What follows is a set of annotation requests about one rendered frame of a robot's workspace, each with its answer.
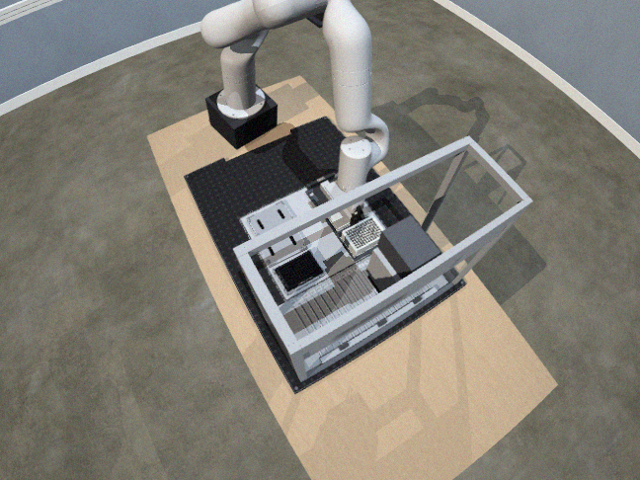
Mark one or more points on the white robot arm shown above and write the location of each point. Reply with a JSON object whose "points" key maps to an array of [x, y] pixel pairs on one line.
{"points": [[349, 40]]}

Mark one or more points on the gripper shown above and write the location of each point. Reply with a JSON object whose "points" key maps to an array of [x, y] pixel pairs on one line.
{"points": [[359, 216]]}

